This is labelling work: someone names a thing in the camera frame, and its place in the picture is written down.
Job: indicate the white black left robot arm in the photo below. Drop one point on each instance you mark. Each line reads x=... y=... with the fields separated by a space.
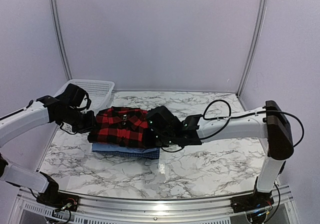
x=44 y=110

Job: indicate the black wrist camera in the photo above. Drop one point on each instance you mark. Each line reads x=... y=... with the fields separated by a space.
x=74 y=95
x=161 y=119

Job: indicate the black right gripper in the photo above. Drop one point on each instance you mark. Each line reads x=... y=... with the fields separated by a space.
x=147 y=140

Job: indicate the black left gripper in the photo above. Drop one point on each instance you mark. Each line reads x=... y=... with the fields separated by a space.
x=89 y=125

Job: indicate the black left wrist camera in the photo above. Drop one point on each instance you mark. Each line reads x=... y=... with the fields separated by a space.
x=74 y=95

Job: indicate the white plastic laundry basket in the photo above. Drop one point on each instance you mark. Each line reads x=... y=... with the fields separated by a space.
x=99 y=91

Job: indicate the blue checked shirt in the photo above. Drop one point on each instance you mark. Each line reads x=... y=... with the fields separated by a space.
x=154 y=154

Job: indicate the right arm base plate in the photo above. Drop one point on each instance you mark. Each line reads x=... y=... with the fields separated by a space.
x=253 y=201

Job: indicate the light blue shirt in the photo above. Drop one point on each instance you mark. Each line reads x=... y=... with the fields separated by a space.
x=105 y=147

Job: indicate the aluminium front frame rail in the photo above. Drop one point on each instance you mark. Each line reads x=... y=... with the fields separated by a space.
x=224 y=209

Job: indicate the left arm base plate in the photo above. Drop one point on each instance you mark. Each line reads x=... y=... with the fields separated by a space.
x=59 y=200

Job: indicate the red black plaid shirt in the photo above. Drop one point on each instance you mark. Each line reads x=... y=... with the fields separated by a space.
x=124 y=127

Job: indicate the right aluminium corner post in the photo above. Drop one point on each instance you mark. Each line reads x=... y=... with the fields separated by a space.
x=253 y=46

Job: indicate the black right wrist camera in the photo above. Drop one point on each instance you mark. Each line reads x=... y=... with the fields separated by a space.
x=161 y=119

